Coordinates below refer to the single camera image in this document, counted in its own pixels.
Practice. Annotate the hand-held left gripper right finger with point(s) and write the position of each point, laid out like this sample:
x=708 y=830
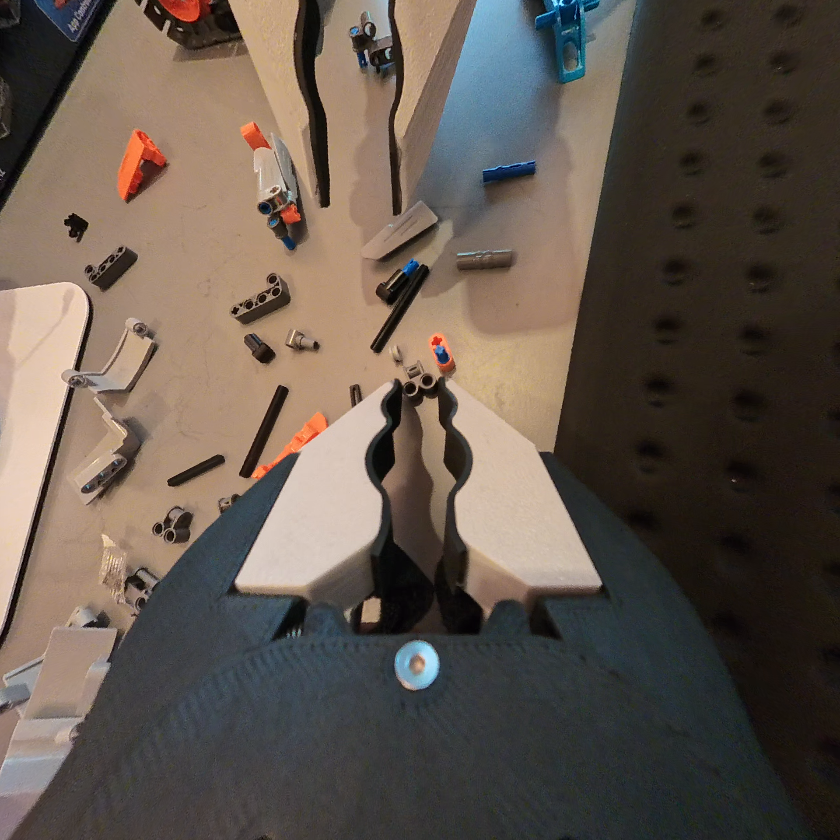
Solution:
x=525 y=525

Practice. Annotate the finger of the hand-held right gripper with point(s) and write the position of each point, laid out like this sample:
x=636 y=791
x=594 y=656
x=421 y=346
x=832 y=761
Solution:
x=278 y=66
x=433 y=66

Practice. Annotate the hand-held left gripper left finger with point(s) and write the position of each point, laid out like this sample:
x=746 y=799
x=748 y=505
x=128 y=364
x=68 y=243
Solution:
x=309 y=525

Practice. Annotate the light blue frame piece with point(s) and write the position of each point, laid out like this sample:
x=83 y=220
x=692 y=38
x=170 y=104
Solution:
x=567 y=33

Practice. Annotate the small orange piece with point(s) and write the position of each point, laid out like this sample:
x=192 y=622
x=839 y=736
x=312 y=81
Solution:
x=441 y=352

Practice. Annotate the black connector with blue pin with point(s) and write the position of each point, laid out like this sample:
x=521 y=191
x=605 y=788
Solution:
x=394 y=282

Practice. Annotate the grey elbow connector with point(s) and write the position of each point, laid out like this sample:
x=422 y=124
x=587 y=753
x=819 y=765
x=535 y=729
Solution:
x=302 y=340

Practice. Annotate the orange triangular panel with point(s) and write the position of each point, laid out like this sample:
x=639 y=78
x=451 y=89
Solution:
x=135 y=164
x=295 y=446

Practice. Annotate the small dark grey connector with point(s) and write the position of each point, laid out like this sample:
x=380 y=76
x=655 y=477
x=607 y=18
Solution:
x=229 y=503
x=175 y=525

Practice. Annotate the black orange tracked robot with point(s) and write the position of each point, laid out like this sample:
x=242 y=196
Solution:
x=197 y=20

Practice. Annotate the long black axle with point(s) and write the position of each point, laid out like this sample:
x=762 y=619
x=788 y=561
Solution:
x=264 y=431

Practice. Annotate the white orange assembled part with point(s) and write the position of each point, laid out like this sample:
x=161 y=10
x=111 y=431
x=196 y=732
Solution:
x=273 y=184

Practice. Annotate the short black axle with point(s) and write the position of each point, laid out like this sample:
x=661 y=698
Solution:
x=196 y=470

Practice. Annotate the blue pin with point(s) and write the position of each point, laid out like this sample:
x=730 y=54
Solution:
x=509 y=171

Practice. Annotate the light grey long bar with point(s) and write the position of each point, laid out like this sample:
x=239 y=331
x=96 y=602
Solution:
x=400 y=232

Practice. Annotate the grey axle connector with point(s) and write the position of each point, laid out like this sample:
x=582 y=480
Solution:
x=138 y=587

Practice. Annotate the black stubby connector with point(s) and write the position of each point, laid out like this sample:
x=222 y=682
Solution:
x=260 y=348

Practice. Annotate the clear plastic piece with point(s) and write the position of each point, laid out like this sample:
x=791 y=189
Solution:
x=114 y=558

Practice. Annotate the grey tube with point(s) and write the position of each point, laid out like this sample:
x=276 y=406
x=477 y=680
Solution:
x=483 y=259

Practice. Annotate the medium black axle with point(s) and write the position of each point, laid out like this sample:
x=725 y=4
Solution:
x=394 y=318

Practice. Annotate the dark grey bent beam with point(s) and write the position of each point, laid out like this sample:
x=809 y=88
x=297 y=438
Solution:
x=260 y=298

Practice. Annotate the robot kit box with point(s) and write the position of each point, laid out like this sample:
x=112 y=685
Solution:
x=33 y=79

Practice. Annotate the small black clip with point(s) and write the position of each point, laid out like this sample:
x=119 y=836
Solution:
x=75 y=226

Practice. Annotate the dark grey short beam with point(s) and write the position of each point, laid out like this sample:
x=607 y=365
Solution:
x=110 y=268

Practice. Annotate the white book stand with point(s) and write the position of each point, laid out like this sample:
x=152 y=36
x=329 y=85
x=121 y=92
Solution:
x=33 y=420

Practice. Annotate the light grey bracket piece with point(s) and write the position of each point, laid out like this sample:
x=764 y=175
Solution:
x=125 y=355
x=112 y=453

